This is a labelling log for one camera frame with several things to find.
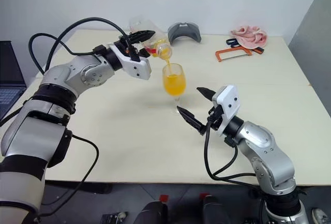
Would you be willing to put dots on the dark rounded shape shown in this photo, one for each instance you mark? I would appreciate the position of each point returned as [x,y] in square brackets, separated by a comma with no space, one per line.
[155,213]
[214,211]

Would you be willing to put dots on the grey sneaker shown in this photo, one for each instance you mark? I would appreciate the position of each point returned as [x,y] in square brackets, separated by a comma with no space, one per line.
[319,216]

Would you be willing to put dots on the dark grey laptop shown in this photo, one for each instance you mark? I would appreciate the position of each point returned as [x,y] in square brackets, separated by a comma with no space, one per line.
[9,79]

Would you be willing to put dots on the clear plastic juice bottle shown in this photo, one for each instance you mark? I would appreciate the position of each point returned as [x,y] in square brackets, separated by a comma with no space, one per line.
[159,43]

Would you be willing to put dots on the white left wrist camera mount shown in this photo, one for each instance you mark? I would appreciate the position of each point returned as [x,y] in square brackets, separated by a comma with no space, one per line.
[137,67]

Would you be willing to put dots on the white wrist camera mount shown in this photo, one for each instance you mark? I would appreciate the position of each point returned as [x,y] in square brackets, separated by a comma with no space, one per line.
[137,67]
[228,102]

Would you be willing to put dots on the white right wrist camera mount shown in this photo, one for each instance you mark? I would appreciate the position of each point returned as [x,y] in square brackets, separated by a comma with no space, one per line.
[228,102]

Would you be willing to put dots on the red square marker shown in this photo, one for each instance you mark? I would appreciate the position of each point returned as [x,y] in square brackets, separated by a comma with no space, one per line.
[164,198]
[203,196]

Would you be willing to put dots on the orange hacksaw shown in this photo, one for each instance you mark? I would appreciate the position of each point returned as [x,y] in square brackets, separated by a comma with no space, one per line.
[219,55]

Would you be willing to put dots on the grey caster base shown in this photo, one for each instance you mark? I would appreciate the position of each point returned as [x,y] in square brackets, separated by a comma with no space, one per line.
[113,218]

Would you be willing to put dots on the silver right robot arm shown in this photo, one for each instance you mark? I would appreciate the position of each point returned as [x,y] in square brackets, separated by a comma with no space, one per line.
[261,141]

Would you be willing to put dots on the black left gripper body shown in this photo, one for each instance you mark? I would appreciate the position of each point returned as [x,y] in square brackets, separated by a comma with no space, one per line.
[133,53]

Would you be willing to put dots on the pink crumpled cloth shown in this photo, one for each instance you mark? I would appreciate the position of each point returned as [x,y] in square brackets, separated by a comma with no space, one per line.
[249,37]

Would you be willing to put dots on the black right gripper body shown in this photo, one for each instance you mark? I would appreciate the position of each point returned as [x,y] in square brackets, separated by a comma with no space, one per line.
[216,118]

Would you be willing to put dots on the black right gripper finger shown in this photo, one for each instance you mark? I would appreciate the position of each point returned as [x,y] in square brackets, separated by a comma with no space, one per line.
[207,93]
[191,119]

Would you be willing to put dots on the grey curved plastic shell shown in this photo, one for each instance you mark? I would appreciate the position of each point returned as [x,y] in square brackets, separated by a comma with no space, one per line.
[184,31]

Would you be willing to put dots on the clear wine glass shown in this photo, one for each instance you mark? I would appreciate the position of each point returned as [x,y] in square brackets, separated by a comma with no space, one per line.
[174,84]

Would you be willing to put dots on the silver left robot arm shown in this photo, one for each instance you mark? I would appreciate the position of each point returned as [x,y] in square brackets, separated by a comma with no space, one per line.
[67,74]

